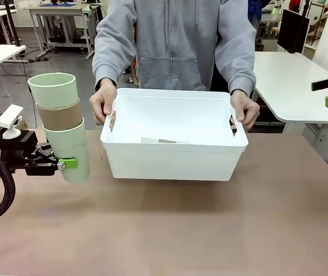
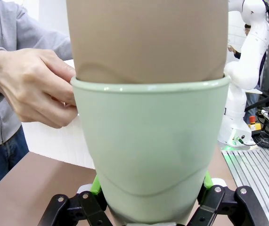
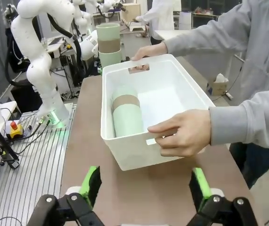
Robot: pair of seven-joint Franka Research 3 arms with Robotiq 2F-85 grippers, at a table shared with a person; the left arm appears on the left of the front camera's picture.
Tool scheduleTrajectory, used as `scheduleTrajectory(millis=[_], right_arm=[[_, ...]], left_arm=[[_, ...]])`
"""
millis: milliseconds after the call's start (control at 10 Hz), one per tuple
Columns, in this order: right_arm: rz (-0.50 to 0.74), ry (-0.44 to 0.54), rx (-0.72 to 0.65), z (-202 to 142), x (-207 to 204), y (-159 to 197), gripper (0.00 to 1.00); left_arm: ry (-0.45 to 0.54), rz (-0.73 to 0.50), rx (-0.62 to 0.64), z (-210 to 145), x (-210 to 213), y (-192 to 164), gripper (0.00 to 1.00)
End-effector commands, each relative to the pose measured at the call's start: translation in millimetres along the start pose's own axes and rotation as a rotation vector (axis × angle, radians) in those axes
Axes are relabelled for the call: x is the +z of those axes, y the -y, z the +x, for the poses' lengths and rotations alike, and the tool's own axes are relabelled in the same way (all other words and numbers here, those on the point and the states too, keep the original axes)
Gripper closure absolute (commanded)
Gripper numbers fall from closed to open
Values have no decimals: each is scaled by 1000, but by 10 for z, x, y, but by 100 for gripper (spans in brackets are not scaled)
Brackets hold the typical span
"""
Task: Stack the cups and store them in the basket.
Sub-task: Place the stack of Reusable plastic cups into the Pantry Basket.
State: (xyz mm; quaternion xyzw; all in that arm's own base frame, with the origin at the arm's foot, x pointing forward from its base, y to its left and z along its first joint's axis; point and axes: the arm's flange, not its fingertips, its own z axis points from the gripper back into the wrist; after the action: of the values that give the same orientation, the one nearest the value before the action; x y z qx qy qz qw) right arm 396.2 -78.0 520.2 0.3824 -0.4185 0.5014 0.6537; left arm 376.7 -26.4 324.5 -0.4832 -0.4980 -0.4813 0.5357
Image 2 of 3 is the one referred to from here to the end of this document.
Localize background person with glasses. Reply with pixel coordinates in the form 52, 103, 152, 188
227, 23, 253, 61

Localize light green plastic cup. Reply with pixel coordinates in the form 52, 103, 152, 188
70, 74, 231, 226

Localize person's left forearm grey sleeve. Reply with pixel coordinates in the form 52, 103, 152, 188
16, 3, 75, 61

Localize person's right hand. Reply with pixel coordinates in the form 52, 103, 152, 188
0, 48, 78, 129

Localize brown plastic cup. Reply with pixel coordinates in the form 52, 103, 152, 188
65, 0, 229, 85

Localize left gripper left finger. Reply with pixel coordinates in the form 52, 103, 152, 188
37, 174, 117, 226

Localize black cable bundle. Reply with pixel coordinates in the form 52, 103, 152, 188
252, 131, 269, 149

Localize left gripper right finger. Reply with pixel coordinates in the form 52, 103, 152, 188
188, 170, 264, 226

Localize person's blue jeans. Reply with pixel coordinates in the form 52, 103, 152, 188
0, 126, 30, 193

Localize slotted aluminium base plate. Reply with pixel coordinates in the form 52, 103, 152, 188
221, 147, 269, 226

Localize yellow emergency stop box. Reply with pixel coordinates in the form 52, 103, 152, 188
248, 115, 263, 130

